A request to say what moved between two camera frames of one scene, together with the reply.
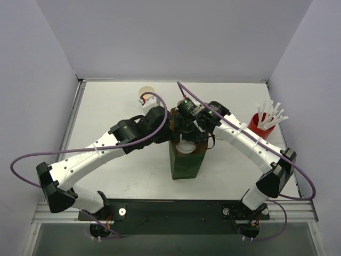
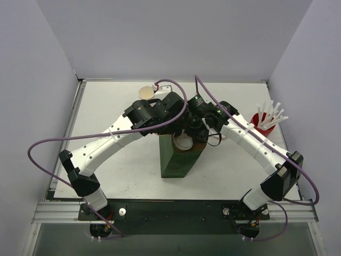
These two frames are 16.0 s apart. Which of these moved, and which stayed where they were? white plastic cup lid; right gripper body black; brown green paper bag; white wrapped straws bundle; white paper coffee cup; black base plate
Moved: white paper coffee cup; white plastic cup lid; brown green paper bag
Stayed: white wrapped straws bundle; right gripper body black; black base plate
